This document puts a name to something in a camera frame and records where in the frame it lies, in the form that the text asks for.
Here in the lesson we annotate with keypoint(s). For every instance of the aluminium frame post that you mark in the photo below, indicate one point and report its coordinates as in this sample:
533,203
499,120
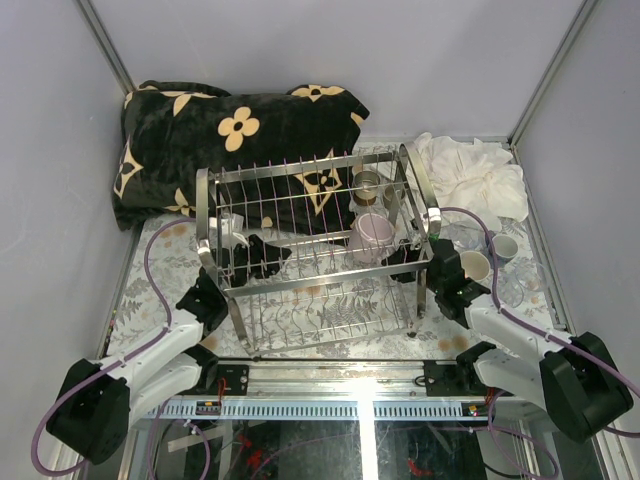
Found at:
573,33
102,38

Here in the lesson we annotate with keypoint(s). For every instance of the black floral plush blanket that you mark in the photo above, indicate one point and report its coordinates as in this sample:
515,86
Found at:
170,130

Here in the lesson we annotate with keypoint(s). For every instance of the light blue mug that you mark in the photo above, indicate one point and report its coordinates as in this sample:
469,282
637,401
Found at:
476,266

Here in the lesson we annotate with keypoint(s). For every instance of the clear glass tumbler front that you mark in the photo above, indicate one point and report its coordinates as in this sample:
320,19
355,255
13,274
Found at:
526,278

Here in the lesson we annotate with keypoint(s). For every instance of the olive beige mug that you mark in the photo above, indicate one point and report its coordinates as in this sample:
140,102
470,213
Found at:
392,195

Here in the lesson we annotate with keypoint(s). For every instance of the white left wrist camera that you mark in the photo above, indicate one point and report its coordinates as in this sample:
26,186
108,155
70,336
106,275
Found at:
229,230

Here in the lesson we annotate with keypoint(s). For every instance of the stainless steel dish rack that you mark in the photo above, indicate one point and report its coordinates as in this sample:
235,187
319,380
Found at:
308,207

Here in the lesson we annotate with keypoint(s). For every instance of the right aluminium frame post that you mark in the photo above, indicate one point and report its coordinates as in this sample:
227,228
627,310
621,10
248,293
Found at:
573,33

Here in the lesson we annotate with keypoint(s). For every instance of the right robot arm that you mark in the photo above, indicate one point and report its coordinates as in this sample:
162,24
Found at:
572,378

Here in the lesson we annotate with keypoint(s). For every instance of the left aluminium frame post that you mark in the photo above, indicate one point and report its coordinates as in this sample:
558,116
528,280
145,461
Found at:
102,38

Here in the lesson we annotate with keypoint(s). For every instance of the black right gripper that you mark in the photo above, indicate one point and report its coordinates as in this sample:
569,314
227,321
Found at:
403,255

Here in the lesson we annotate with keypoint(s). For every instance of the white crumpled cloth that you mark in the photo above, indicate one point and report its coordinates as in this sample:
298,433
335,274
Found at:
476,176

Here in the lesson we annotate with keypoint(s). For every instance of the grey textured coffee mug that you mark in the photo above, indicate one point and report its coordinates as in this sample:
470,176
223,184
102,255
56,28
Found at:
503,247

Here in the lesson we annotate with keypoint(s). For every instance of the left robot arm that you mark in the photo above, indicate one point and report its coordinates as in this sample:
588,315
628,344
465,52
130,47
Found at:
135,360

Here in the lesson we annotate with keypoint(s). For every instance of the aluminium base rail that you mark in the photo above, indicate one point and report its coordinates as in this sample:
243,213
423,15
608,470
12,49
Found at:
318,381

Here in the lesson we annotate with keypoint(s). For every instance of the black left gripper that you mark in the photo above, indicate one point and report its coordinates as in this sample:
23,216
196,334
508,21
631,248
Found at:
268,257

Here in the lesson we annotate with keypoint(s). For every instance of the pink mug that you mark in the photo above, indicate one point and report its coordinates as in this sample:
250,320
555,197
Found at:
371,237

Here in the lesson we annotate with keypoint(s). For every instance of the clear faceted glass cup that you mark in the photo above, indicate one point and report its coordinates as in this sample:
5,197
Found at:
466,238

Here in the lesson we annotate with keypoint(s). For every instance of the floral patterned table mat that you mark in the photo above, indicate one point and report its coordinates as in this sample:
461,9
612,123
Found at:
374,318

